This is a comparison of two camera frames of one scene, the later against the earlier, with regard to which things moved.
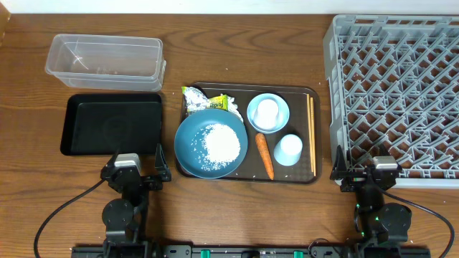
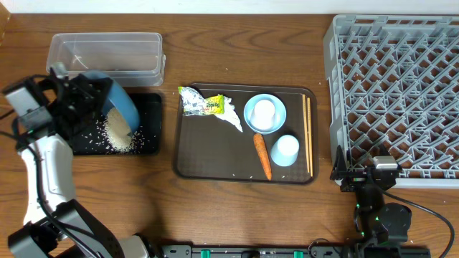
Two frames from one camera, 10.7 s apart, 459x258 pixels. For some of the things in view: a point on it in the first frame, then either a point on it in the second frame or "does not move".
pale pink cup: [266, 114] does not move
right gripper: [340, 171] does not move
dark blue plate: [189, 140] to [116, 98]
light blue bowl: [268, 113] does not move
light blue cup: [287, 150] does not move
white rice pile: [216, 146] to [117, 132]
